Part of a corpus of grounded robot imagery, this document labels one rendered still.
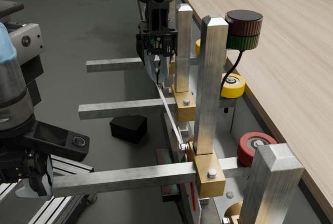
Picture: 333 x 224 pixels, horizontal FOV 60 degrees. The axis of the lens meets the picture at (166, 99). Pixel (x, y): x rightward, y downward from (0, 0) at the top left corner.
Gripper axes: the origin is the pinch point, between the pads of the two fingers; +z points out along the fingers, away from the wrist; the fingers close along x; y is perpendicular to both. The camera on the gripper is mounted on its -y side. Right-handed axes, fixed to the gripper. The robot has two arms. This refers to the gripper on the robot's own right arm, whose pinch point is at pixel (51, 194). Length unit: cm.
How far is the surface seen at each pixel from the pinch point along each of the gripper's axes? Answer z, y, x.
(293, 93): -7, -59, -17
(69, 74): 83, 38, -198
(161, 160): 12.4, -24.5, -17.5
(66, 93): 83, 36, -166
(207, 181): -4.5, -30.6, 4.6
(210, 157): -4.5, -32.8, -1.3
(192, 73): 21, -47, -79
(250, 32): -31.7, -36.7, -1.1
